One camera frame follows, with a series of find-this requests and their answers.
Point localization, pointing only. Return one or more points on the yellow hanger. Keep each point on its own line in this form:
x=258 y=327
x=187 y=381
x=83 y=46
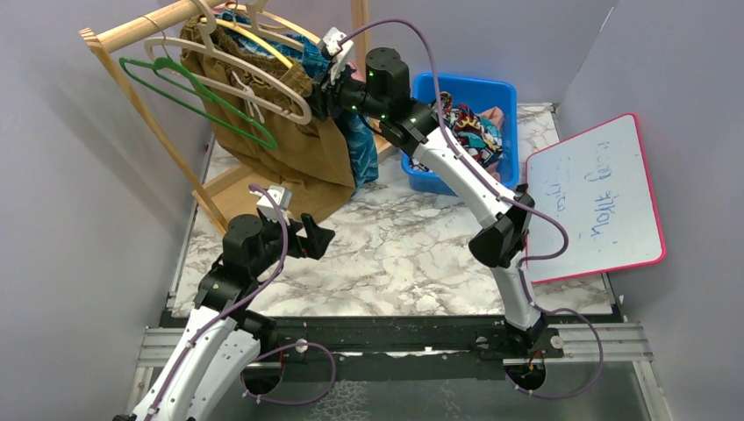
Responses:
x=204 y=21

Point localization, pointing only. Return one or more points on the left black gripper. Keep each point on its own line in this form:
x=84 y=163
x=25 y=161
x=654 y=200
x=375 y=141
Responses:
x=318 y=238

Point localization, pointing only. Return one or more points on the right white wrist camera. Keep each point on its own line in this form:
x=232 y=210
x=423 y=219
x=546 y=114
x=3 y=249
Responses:
x=336 y=50

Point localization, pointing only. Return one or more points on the wooden clothes rack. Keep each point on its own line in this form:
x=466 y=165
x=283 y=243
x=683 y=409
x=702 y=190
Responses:
x=219 y=199

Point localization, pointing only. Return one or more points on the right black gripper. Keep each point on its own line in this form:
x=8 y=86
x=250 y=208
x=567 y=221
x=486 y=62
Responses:
x=322 y=93

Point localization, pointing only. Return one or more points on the mustard brown shorts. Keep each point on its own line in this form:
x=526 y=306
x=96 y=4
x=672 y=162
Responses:
x=311 y=160

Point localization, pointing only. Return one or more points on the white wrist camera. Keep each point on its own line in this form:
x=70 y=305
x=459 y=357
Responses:
x=336 y=50
x=273 y=202

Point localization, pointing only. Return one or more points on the blue plastic bin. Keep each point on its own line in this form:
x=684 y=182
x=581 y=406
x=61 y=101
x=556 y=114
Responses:
x=479 y=95

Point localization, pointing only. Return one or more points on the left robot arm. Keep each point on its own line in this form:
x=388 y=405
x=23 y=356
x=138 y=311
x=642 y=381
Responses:
x=222 y=335

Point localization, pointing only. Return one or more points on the comic print shorts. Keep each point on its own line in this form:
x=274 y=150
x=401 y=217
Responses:
x=467 y=128

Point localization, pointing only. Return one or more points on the pink shorts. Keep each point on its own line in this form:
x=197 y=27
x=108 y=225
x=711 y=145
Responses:
x=492 y=122

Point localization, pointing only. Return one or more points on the beige wooden hanger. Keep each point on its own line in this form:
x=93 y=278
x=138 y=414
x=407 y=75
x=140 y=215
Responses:
x=244 y=64
x=268 y=25

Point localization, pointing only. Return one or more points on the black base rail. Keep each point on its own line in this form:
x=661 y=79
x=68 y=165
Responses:
x=381 y=349

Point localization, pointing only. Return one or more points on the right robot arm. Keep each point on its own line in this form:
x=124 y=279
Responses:
x=414 y=127

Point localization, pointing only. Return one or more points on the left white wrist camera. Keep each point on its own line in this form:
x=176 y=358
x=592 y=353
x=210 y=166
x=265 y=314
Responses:
x=273 y=202

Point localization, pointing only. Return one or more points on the pink framed whiteboard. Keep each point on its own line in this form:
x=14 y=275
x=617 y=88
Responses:
x=598 y=187

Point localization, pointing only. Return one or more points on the teal patterned shorts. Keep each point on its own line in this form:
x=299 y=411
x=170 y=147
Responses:
x=360 y=139

